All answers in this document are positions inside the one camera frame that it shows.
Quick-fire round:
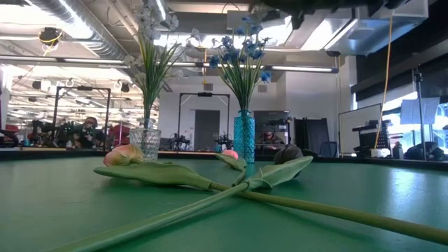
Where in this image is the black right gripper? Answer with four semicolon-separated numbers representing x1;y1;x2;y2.
251;0;403;31

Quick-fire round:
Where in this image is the teal textured glass vase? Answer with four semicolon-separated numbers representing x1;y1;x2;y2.
233;110;256;165

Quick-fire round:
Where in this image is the white artificial flower spray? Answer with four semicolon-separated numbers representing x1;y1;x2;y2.
124;0;181;130
146;13;201;122

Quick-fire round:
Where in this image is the pink artificial tulip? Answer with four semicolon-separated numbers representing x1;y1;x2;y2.
215;149;248;188
93;143;448;246

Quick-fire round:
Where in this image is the dark artificial tulip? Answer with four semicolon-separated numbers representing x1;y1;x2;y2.
45;143;314;252

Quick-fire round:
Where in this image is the clear textured glass vase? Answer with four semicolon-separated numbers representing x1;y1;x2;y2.
128;118;162;162

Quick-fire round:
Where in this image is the long ceiling light bar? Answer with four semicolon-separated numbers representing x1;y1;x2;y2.
0;55;340;74

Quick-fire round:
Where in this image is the black workstation with monitor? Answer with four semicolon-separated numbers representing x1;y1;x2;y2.
253;110;292;157

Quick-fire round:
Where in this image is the black standing panel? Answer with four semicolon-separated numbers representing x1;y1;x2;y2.
293;117;330;155

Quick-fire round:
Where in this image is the person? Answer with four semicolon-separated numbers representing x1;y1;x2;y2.
258;129;283;147
75;116;104;148

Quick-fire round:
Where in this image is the grey door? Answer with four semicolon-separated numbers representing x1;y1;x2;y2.
194;109;221;152

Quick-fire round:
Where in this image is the whiteboard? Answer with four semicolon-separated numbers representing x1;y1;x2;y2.
337;103;383;155

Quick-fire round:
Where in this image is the office chair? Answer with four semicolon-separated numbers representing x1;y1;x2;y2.
320;141;338;158

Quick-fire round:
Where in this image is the black equipment cart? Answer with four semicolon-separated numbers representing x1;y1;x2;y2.
351;120;393;157

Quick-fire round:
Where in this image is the white diffuser sheet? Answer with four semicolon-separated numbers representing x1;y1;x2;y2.
400;97;441;126

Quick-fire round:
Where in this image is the black light stand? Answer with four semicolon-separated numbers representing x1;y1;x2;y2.
412;68;427;161

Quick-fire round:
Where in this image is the green table mat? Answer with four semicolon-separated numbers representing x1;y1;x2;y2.
0;155;448;252

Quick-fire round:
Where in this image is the black gantry frame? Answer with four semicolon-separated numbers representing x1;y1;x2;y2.
177;92;231;151
52;85;112;151

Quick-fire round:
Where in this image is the silver ribbed ventilation duct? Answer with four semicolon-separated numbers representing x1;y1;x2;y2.
29;0;129;61

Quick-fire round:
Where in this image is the black ceiling camera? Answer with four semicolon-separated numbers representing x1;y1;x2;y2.
38;27;64;47

